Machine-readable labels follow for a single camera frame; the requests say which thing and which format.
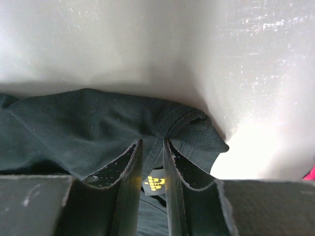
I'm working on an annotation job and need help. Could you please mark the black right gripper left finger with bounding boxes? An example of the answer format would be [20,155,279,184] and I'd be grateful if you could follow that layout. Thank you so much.
[55,140,143,236]

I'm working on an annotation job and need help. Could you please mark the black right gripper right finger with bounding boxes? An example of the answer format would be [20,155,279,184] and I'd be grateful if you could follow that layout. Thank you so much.
[163,140,239,236]

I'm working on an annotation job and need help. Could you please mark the black daisy print t shirt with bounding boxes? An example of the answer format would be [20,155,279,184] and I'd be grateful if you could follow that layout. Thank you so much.
[0,89,229,236]

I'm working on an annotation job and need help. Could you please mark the pink t shirt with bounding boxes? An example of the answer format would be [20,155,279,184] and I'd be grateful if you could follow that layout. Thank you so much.
[303,166,315,180]

